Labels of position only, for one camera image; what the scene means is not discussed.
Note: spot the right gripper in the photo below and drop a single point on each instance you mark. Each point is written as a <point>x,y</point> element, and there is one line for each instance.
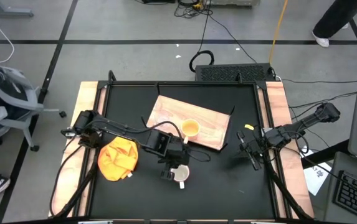
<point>256,143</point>

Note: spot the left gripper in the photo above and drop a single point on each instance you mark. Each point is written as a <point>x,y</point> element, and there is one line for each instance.
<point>175,154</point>

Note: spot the white grey patterned mug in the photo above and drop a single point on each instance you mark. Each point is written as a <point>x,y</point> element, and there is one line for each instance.
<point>181,174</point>

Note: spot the peach plastic mug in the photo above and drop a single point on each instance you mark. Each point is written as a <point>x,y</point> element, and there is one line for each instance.
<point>190,127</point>

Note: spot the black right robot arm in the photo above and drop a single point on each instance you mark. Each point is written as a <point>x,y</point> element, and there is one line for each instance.
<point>306,123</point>

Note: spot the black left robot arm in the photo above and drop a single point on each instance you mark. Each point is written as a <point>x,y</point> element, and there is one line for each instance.
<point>119,129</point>

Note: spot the yellow tape tag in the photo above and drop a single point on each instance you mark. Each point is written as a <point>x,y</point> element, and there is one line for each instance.
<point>249,127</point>

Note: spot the wooden cutting board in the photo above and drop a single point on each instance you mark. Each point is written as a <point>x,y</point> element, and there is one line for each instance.
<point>212,124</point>

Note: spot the orange cloth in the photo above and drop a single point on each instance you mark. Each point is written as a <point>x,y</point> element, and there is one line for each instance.
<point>117,161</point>

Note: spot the white paper sheet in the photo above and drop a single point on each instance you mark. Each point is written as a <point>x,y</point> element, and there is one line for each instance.
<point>316,177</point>

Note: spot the black computer case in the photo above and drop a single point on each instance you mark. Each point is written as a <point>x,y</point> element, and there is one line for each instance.
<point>234,72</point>

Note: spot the white box device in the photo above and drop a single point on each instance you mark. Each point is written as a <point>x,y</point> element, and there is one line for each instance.
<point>234,2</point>

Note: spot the person's leg and shoe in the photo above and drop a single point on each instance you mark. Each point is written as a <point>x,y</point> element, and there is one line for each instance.
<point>337,18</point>

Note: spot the grey blue office chair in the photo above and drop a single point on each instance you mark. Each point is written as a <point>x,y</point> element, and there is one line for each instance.
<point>13,84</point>

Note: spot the grey desk foot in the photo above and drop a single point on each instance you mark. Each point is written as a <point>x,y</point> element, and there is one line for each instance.
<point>7,12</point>

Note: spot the black aluminium table frame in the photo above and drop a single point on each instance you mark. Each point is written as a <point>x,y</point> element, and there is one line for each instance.
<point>134,83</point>

